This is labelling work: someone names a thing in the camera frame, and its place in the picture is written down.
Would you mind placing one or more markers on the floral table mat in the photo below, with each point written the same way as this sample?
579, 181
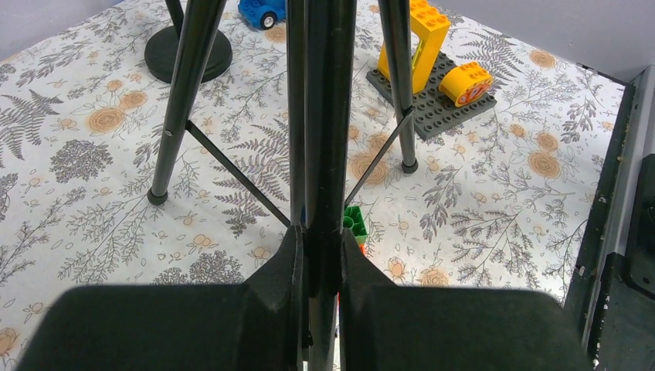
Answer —
501, 200

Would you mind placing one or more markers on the yellow orange toy cylinder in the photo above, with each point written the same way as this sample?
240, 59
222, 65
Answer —
466, 83

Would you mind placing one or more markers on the black music stand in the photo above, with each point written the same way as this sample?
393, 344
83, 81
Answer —
320, 49

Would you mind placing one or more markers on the green toy brick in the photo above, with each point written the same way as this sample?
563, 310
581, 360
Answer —
354, 221

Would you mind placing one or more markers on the blue toy car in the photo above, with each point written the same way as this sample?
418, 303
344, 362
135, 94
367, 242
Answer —
262, 14

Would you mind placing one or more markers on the yellow toy brick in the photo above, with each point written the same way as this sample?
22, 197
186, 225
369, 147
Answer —
413, 33

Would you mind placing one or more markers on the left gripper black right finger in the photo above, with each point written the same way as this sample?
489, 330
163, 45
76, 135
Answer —
385, 326

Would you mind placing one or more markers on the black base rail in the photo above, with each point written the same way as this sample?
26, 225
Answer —
611, 295

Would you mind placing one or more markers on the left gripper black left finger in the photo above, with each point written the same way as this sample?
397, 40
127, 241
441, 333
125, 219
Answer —
255, 325

